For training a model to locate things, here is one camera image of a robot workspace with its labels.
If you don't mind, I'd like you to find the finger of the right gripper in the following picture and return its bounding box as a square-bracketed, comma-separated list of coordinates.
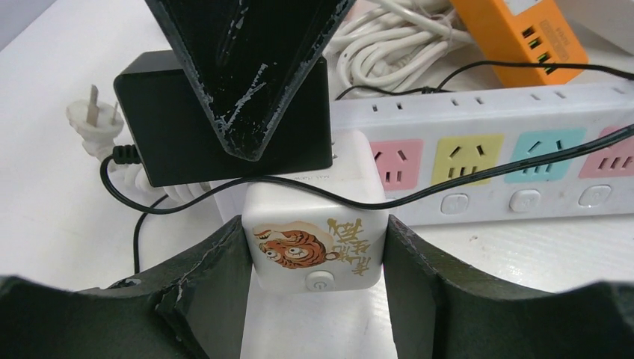
[147, 0, 354, 162]

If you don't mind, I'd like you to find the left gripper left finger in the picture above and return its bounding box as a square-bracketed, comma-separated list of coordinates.
[1, 217, 252, 358]

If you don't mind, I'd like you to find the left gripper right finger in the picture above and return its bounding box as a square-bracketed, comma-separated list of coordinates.
[383, 216, 633, 358]

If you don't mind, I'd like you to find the black power adapter brick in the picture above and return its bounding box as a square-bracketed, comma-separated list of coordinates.
[114, 50, 333, 187]

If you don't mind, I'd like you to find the white cartoon cube adapter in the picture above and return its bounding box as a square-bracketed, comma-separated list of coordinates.
[241, 130, 389, 294]

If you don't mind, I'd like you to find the long white power strip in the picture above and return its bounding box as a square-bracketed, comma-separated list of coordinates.
[65, 82, 634, 229]

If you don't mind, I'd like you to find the orange power strip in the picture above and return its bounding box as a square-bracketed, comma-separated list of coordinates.
[450, 0, 588, 64]

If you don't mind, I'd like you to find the white power strip cable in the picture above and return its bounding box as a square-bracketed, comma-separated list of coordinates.
[321, 0, 476, 97]

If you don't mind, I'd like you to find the black thin cable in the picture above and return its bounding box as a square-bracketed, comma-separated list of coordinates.
[99, 60, 634, 276]

